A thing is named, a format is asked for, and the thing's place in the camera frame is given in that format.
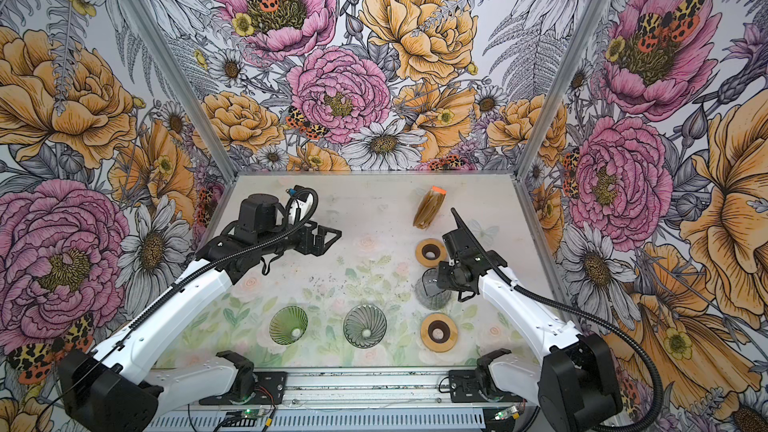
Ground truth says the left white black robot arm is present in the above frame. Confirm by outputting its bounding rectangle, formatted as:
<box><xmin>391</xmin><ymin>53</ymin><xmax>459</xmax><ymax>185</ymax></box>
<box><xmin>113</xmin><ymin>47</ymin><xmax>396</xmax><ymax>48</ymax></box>
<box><xmin>58</xmin><ymin>185</ymin><xmax>341</xmax><ymax>431</ymax></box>

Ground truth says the grey glass dripper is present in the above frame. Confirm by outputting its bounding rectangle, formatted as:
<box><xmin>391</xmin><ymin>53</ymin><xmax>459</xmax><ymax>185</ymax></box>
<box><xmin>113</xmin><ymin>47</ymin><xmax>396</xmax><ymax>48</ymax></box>
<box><xmin>343</xmin><ymin>304</ymin><xmax>387</xmax><ymax>349</ymax></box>

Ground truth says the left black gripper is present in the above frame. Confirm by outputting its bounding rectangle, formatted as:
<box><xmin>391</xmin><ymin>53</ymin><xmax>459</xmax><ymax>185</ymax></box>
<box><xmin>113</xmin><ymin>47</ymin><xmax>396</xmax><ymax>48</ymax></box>
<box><xmin>259</xmin><ymin>216</ymin><xmax>341</xmax><ymax>257</ymax></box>

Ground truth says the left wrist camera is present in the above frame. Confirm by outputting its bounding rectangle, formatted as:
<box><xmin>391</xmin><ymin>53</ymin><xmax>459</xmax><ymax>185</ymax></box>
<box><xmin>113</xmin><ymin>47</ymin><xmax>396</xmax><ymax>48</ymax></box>
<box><xmin>286</xmin><ymin>185</ymin><xmax>315</xmax><ymax>225</ymax></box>

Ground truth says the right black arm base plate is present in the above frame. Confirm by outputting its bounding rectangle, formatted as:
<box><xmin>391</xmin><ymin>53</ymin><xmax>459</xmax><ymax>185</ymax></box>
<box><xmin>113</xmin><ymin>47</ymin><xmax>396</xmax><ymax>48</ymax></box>
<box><xmin>448</xmin><ymin>368</ymin><xmax>520</xmax><ymax>403</ymax></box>

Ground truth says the aluminium rail frame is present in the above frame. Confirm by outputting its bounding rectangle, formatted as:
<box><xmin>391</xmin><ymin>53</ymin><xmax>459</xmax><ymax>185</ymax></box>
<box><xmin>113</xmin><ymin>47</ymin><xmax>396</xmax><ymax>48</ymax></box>
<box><xmin>107</xmin><ymin>365</ymin><xmax>619</xmax><ymax>412</ymax></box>

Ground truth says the brown coffee filter stack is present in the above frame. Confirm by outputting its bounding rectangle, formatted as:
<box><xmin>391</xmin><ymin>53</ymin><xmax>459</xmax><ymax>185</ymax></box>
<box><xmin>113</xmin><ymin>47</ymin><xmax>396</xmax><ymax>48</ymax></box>
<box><xmin>412</xmin><ymin>186</ymin><xmax>447</xmax><ymax>230</ymax></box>

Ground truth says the left black corrugated cable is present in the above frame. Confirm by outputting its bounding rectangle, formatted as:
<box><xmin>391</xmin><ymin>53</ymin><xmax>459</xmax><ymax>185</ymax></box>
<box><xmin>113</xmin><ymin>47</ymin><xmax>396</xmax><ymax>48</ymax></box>
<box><xmin>35</xmin><ymin>187</ymin><xmax>320</xmax><ymax>421</ymax></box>

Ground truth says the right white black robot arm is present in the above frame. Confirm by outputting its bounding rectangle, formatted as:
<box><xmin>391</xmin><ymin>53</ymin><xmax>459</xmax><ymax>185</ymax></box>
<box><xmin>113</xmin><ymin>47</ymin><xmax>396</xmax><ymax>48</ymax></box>
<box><xmin>436</xmin><ymin>215</ymin><xmax>622</xmax><ymax>431</ymax></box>

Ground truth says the white vented cable duct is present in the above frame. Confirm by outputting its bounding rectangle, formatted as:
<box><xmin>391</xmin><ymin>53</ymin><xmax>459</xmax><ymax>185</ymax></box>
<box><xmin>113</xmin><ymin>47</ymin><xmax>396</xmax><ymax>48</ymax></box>
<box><xmin>147</xmin><ymin>408</ymin><xmax>486</xmax><ymax>431</ymax></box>

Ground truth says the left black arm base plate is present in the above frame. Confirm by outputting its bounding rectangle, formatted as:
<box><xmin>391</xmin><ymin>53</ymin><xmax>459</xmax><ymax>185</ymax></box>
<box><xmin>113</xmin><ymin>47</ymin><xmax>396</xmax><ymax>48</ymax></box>
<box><xmin>198</xmin><ymin>371</ymin><xmax>288</xmax><ymax>406</ymax></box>

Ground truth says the green glass dripper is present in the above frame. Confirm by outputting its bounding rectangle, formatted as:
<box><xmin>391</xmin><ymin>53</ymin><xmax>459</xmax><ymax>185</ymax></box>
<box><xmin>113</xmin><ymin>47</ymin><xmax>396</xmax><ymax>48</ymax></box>
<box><xmin>269</xmin><ymin>305</ymin><xmax>309</xmax><ymax>346</ymax></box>

